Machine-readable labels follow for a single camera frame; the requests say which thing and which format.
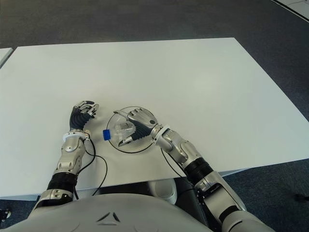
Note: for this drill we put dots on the white rounded robot leg cover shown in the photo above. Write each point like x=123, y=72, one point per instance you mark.
x=164, y=189

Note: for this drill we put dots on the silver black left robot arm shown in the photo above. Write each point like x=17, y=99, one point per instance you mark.
x=70, y=149

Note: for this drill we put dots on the white plate with black rim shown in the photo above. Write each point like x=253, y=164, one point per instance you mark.
x=141, y=145

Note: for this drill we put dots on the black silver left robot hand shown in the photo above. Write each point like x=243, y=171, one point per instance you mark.
x=77, y=118

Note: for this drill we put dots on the black caster wheel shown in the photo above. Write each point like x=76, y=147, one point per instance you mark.
x=4, y=214

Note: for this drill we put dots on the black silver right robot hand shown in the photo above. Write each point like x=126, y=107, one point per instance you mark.
x=142, y=123

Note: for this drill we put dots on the clear blue-capped water bottle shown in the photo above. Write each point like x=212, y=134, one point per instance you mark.
x=120, y=128

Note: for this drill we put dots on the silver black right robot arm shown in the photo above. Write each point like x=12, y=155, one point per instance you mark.
x=183, y=149

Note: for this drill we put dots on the grey robot torso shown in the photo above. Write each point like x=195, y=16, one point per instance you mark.
x=120, y=213

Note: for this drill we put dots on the white panel with black edge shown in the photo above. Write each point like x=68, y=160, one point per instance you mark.
x=297, y=6

